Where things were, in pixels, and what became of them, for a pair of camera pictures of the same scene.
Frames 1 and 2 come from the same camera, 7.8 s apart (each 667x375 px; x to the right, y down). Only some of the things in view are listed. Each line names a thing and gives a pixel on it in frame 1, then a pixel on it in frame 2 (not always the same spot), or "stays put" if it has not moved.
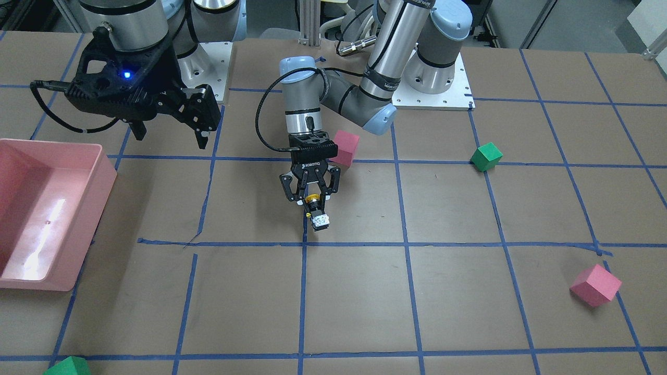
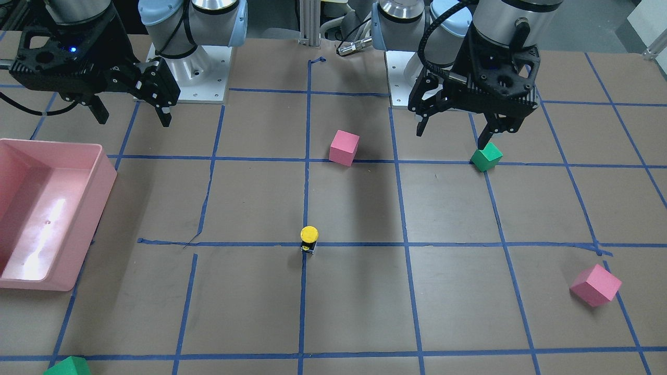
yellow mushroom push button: (320, 220) to (309, 235)
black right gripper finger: (138, 129) to (98, 109)
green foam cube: (485, 157) stays put
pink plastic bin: (52, 195) stays put
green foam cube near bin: (70, 365) stays put
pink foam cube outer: (595, 285) stays put
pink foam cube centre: (347, 144) stays put
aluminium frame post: (310, 23) stays put
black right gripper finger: (202, 137) to (164, 114)
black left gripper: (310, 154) to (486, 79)
